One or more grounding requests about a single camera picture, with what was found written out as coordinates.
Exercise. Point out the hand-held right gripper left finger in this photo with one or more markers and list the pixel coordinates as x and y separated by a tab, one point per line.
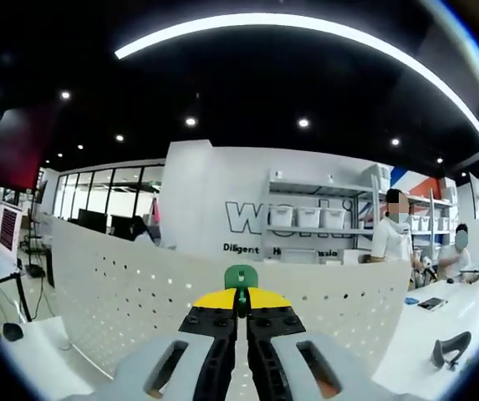
168	367

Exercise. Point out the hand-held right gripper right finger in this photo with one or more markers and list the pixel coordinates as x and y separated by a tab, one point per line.
306	367

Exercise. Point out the white perforated mounting plate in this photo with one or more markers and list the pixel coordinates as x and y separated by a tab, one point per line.
139	301

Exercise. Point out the green hook assembly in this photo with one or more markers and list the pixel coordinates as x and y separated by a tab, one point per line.
241	275

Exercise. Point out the dark grey curved holder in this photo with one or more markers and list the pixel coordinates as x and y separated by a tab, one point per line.
439	351

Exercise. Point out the black phone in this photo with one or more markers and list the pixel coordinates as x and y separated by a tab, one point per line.
432	303

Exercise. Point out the black desk monitor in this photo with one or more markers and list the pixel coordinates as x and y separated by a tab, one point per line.
121	226
93	220

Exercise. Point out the white storage bin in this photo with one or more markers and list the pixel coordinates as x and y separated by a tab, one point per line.
334	218
281	218
309	218

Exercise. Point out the pink hanging cloth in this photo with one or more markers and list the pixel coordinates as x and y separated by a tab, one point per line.
156	211

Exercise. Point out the black computer mouse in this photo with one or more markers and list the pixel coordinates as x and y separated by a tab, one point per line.
12	332

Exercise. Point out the grey metal shelf rack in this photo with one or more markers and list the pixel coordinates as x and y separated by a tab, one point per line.
318	190

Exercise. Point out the white shelf with boxes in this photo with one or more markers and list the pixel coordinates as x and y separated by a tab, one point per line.
431	200

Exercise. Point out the pink screen monitor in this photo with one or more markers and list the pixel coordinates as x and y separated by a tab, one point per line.
8	227

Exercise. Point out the white display panel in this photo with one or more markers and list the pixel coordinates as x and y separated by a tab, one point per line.
476	196

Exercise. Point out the dark red hanging screen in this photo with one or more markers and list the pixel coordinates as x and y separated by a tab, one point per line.
13	146

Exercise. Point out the curved ceiling light strip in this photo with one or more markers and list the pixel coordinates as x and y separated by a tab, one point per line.
122	52

